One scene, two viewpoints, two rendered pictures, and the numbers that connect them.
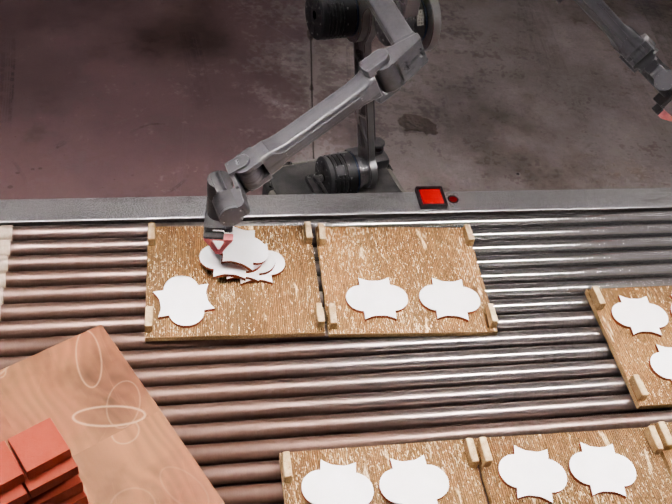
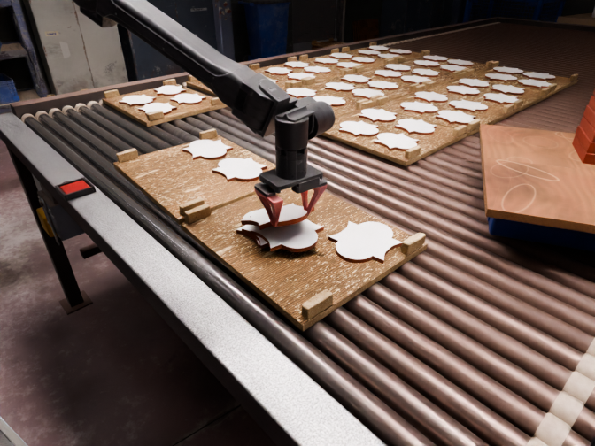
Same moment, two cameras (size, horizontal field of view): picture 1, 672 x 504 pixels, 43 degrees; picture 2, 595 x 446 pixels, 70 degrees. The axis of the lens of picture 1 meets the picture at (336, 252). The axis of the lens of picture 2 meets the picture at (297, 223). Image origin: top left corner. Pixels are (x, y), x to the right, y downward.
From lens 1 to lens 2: 2.18 m
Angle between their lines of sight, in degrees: 83
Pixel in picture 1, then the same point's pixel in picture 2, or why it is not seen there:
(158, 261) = (342, 284)
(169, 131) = not seen: outside the picture
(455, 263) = (164, 157)
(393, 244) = (166, 181)
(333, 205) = (127, 232)
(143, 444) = (511, 153)
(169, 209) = (243, 341)
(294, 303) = (288, 196)
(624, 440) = not seen: hidden behind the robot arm
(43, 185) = not seen: outside the picture
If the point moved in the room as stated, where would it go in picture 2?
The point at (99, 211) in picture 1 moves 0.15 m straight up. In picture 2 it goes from (323, 414) to (327, 336)
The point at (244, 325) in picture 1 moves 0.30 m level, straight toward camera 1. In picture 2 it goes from (340, 206) to (424, 174)
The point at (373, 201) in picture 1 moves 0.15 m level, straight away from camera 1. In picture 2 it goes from (101, 214) to (30, 228)
